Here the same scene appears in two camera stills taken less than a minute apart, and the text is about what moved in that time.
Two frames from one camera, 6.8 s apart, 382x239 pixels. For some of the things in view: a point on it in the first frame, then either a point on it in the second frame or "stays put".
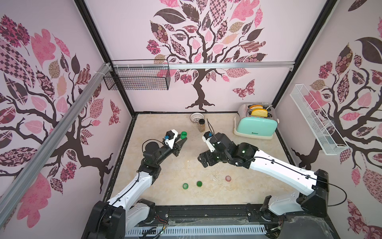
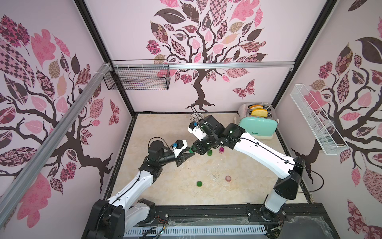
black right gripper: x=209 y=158 -> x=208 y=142
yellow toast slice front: x=261 y=112 stays put
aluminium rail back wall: x=241 y=64 stays put
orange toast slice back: x=256 y=106 stays put
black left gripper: x=177 y=147 -> x=181 y=158
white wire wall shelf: x=328 y=136 stays put
